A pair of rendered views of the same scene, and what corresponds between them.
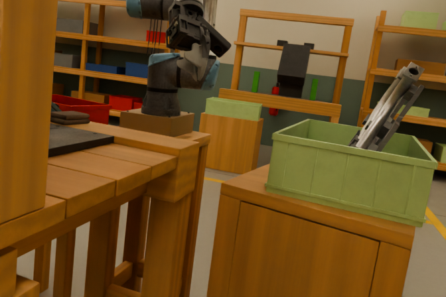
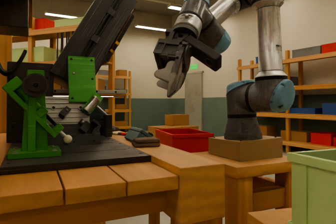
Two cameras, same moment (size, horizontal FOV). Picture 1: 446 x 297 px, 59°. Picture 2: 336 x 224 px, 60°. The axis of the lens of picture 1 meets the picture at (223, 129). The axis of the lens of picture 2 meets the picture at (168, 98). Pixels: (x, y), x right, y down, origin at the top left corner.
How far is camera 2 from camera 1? 0.64 m
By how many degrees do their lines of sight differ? 48
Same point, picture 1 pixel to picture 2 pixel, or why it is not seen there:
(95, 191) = (30, 196)
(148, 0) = not seen: hidden behind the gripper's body
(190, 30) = (166, 50)
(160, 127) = (233, 151)
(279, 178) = (303, 216)
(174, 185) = (179, 207)
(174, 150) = (177, 169)
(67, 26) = not seen: hidden behind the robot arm
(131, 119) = (214, 144)
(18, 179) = not seen: outside the picture
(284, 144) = (302, 168)
